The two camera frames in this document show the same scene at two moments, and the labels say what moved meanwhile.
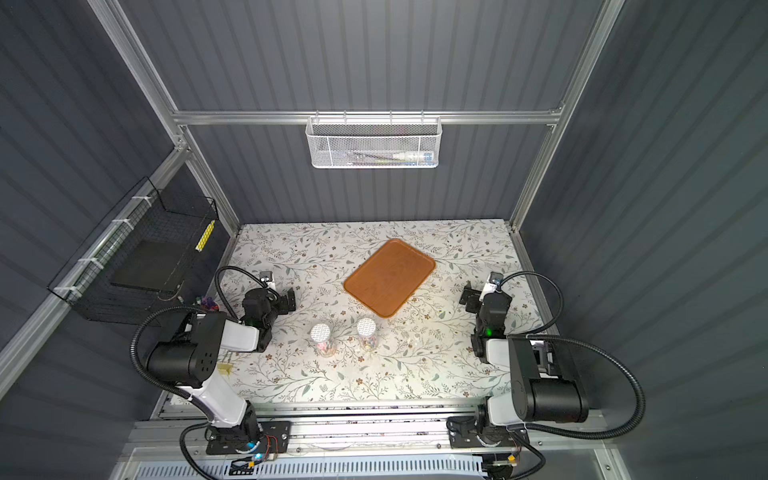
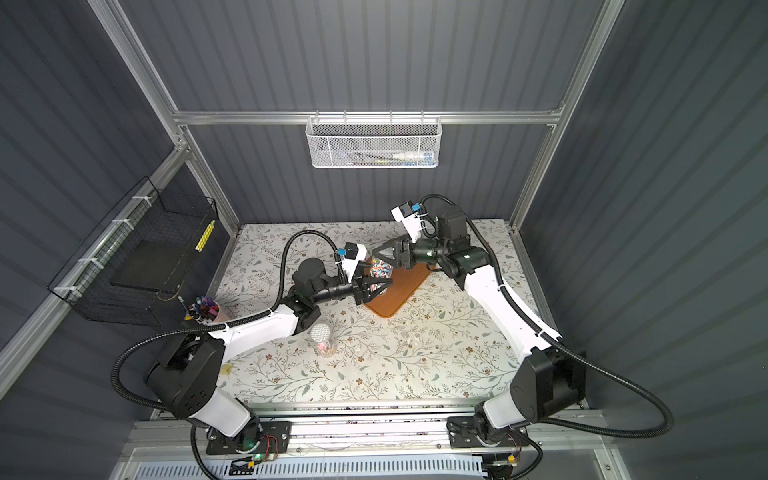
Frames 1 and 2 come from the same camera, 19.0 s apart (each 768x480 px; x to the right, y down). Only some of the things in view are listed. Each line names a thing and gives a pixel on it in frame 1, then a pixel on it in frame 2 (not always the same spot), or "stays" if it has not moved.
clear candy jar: x=367 y=331 -> x=380 y=270
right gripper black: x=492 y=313 -> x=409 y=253
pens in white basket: x=399 y=158 stays
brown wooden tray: x=390 y=277 stays
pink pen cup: x=210 y=304 stays
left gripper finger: x=291 y=300 -> x=365 y=271
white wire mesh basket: x=373 y=142 stays
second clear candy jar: x=320 y=335 stays
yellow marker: x=202 y=241 stays
